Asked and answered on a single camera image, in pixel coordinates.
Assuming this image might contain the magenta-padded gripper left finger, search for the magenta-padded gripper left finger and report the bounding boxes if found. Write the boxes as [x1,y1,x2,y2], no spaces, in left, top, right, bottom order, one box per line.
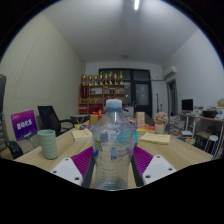
[49,145,98,189]

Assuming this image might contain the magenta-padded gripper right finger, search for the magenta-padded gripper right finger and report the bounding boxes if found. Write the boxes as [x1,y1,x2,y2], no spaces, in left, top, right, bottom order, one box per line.
[131,145,178,188]

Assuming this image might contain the clear plastic water bottle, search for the clear plastic water bottle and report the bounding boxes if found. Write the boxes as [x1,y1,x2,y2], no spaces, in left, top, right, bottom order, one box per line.
[92,98,137,192]

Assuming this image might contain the pale yellow notebook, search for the pale yellow notebook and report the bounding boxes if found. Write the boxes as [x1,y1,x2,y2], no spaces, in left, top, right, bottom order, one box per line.
[138,132,172,146]

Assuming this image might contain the pale green ribbed cup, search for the pale green ribbed cup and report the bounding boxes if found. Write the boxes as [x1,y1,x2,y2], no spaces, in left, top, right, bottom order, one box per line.
[36,129,59,161]

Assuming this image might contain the tan book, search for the tan book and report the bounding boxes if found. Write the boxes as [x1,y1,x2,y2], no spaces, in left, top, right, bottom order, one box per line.
[70,128,94,142]

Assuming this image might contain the orange book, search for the orange book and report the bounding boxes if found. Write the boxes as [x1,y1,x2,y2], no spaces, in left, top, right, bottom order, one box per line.
[136,124,156,133]

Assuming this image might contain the pink flowers in white pot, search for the pink flowers in white pot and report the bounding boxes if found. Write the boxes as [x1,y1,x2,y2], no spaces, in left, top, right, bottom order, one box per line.
[153,111,169,135]

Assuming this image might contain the small upright orange box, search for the small upright orange box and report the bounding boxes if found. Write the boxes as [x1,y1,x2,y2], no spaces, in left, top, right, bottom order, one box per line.
[135,111,146,127]

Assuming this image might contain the black office chair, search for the black office chair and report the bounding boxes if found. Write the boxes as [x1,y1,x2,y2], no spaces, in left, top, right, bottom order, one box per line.
[37,105,75,137]

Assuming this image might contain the black suitcase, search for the black suitcase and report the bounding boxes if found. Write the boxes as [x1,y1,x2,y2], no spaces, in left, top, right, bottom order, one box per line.
[5,140,24,160]

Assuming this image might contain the yellow gift box red ribbon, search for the yellow gift box red ribbon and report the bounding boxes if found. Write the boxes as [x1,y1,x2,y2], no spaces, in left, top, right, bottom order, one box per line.
[88,109,104,126]

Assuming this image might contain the white round stool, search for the white round stool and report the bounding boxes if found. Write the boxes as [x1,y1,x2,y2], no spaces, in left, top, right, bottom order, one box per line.
[203,134,219,158]

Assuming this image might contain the purple sign board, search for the purple sign board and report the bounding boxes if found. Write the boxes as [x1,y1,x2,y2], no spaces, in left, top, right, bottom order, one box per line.
[10,109,39,142]

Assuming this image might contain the computer monitor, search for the computer monitor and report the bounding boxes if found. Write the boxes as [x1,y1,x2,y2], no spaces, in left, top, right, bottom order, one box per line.
[181,98,194,112]

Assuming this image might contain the cluttered wooden side desk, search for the cluttered wooden side desk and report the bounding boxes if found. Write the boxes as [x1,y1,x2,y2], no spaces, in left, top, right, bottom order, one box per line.
[179,111,224,158]

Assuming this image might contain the black framed glass door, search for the black framed glass door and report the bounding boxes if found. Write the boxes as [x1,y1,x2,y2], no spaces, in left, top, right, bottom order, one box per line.
[98,68,153,118]

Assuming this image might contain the wooden shelf unit with trophies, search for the wooden shelf unit with trophies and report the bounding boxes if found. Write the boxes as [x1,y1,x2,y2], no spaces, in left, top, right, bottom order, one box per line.
[78,70,126,115]

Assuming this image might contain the dark brown-trimmed bag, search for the dark brown-trimmed bag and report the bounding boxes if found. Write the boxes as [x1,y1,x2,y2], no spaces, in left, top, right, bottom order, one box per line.
[0,73,8,114]

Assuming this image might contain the white wall air conditioner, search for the white wall air conditioner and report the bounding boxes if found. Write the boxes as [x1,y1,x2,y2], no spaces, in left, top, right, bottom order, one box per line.
[162,65,178,79]

